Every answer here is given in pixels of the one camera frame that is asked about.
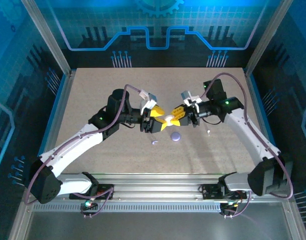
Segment small LED connector board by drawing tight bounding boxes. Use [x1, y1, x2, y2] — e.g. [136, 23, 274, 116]
[80, 199, 98, 211]
[221, 200, 240, 212]

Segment purple round charging case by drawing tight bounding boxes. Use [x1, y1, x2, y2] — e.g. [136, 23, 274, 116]
[170, 131, 183, 143]

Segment aluminium frame post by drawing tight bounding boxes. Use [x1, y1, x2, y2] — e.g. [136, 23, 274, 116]
[244, 0, 295, 76]
[19, 0, 73, 77]

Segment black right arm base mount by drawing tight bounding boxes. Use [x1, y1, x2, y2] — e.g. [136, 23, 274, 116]
[201, 183, 248, 201]

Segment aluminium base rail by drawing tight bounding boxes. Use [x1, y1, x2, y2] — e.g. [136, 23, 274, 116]
[27, 172, 291, 204]

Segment aluminium table side rail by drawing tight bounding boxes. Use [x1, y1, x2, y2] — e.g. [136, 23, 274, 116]
[244, 68, 275, 151]
[37, 69, 77, 161]

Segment slotted grey cable duct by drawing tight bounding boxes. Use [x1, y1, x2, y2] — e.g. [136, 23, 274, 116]
[32, 202, 222, 214]

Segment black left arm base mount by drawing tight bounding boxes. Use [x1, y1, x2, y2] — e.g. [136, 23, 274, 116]
[69, 183, 115, 201]

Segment brushed metal panel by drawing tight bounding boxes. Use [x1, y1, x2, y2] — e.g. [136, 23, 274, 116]
[24, 212, 295, 240]

